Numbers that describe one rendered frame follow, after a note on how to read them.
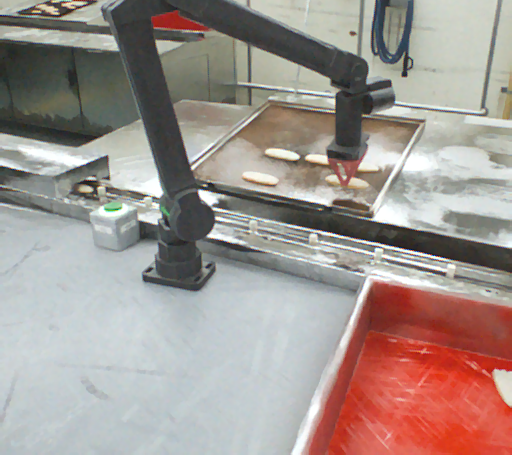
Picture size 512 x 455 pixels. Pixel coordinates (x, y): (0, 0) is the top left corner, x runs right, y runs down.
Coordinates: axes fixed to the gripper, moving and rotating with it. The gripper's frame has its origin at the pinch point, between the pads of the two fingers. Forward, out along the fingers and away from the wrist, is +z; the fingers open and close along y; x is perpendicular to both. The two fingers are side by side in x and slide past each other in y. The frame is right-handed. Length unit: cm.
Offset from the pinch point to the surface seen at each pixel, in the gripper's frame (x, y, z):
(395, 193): -9.8, 5.5, 5.0
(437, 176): -17.2, 16.1, 4.7
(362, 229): -4.0, -0.2, 12.8
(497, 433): -38, -49, 4
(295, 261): 1.7, -24.9, 5.4
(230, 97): 210, 290, 117
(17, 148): 87, -13, 2
